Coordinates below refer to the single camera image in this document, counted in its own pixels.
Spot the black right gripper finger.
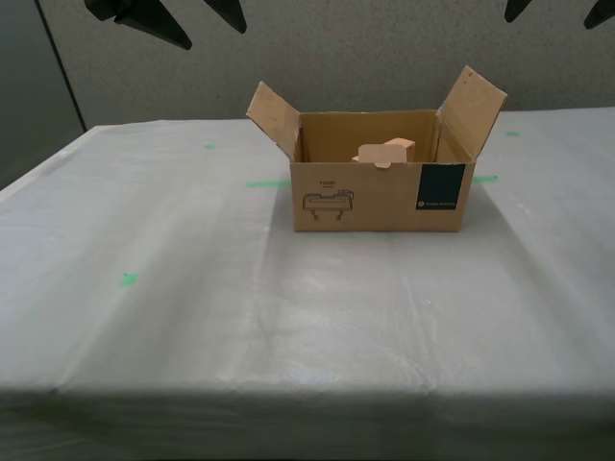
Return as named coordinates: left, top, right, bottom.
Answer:
left=583, top=0, right=615, bottom=30
left=504, top=0, right=534, bottom=24

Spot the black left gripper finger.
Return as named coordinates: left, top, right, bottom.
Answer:
left=85, top=0, right=193, bottom=52
left=204, top=0, right=249, bottom=35

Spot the light wooden block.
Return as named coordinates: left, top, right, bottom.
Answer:
left=351, top=137, right=416, bottom=163

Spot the brown cardboard box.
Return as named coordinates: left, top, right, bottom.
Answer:
left=245, top=64, right=509, bottom=233

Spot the translucent plastic table cover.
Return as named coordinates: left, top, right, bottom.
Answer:
left=0, top=108, right=615, bottom=461

